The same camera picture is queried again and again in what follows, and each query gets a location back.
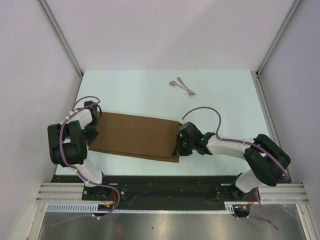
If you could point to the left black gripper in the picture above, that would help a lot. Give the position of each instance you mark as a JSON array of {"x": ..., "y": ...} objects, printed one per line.
[{"x": 89, "y": 137}]

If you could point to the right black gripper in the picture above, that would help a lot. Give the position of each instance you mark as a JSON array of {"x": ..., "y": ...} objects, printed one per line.
[{"x": 179, "y": 151}]

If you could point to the brown cloth napkin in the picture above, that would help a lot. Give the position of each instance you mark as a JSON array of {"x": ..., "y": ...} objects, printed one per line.
[{"x": 136, "y": 136}]

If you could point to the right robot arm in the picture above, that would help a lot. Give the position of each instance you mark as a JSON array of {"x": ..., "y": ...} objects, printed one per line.
[{"x": 267, "y": 161}]

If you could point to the silver metal fork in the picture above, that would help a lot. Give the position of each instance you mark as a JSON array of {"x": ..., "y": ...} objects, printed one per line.
[{"x": 183, "y": 85}]

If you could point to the spoon with pink handle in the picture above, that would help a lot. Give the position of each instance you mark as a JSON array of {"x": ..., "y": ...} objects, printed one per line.
[{"x": 174, "y": 83}]

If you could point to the grey slotted cable duct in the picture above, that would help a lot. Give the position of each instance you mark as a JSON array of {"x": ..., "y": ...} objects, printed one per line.
[{"x": 98, "y": 208}]

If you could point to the right aluminium frame post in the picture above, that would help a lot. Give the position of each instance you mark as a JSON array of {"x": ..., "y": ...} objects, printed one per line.
[{"x": 296, "y": 4}]

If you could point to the aluminium frame post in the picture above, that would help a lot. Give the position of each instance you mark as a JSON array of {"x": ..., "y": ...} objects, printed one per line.
[
  {"x": 296, "y": 4},
  {"x": 55, "y": 26}
]

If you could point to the left aluminium frame post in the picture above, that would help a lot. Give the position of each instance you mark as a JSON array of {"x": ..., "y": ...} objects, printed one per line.
[{"x": 55, "y": 26}]

